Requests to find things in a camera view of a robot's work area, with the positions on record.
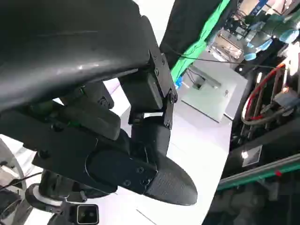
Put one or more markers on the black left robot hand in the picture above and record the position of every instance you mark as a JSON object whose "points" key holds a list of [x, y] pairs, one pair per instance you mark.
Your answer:
{"points": [[58, 58]]}

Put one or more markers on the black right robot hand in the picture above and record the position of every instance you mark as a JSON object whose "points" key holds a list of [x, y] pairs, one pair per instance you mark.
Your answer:
{"points": [[56, 182]]}

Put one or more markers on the black curtain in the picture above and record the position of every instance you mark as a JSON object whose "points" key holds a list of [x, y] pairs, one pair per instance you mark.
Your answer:
{"points": [[182, 28]]}

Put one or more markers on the green cloth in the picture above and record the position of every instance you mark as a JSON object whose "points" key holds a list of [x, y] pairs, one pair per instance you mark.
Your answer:
{"points": [[194, 49]]}

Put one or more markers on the machine with wiring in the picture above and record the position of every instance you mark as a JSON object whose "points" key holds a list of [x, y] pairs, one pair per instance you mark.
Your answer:
{"points": [[269, 105]]}

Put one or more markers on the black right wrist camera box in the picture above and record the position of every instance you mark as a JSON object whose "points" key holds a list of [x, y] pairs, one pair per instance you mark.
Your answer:
{"points": [[86, 213]]}

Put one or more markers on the aluminium rail with green strip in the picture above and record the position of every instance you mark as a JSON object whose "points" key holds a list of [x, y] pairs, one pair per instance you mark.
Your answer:
{"points": [[257, 173]]}

